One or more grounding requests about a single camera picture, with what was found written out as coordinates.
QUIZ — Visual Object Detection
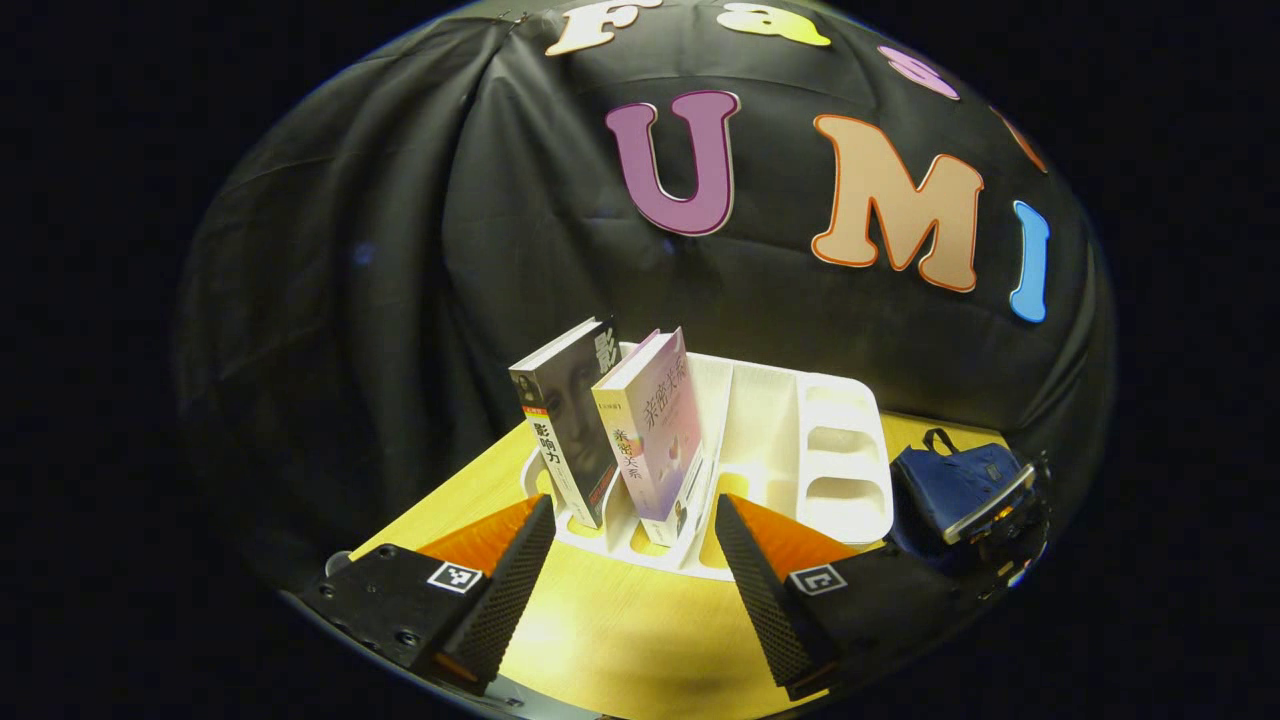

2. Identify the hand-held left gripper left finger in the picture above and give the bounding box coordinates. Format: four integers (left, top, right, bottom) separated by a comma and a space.
295, 493, 557, 698

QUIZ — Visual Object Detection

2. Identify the black backdrop cloth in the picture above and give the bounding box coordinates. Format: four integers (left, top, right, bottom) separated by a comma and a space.
175, 0, 1116, 591

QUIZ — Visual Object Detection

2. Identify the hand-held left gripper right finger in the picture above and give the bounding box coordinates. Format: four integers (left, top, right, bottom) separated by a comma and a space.
714, 493, 986, 701

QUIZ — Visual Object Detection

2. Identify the white plastic bookshelf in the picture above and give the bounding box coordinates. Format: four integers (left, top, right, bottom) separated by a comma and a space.
520, 343, 894, 583

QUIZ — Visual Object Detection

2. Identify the blue schoolbag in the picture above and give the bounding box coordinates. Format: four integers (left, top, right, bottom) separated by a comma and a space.
888, 428, 1041, 576

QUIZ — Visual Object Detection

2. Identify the pink purple book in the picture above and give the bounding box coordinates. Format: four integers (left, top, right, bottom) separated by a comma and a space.
591, 327, 705, 549

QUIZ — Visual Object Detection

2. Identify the dark grey book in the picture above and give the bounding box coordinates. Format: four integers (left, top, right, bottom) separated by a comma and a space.
508, 317, 623, 529

